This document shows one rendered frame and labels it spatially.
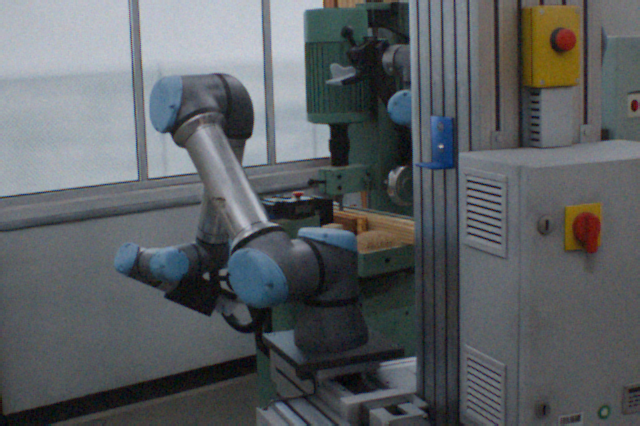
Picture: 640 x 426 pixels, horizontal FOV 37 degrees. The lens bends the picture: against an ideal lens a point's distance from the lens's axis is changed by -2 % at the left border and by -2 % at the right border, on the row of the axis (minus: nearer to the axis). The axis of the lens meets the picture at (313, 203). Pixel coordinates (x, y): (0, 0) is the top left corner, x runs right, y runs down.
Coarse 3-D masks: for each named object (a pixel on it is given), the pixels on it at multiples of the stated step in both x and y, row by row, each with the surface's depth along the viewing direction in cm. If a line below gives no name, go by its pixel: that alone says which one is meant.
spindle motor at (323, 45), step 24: (312, 24) 260; (336, 24) 258; (360, 24) 260; (312, 48) 262; (336, 48) 259; (312, 72) 263; (312, 96) 265; (336, 96) 261; (360, 96) 263; (312, 120) 265; (336, 120) 262; (360, 120) 264
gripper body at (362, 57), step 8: (368, 40) 245; (376, 40) 239; (384, 40) 236; (352, 48) 243; (360, 48) 241; (368, 48) 240; (376, 48) 235; (384, 48) 239; (352, 56) 243; (360, 56) 239; (368, 56) 240; (376, 56) 237; (352, 64) 244; (360, 64) 242; (368, 64) 241; (376, 64) 240; (360, 72) 244; (368, 72) 241; (376, 72) 242; (384, 72) 237
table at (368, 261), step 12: (360, 252) 242; (372, 252) 243; (384, 252) 245; (396, 252) 247; (408, 252) 250; (360, 264) 243; (372, 264) 243; (384, 264) 246; (396, 264) 248; (408, 264) 250; (360, 276) 243
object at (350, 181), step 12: (324, 168) 271; (336, 168) 270; (348, 168) 270; (360, 168) 272; (324, 180) 270; (336, 180) 268; (348, 180) 270; (360, 180) 273; (324, 192) 271; (336, 192) 268; (348, 192) 271
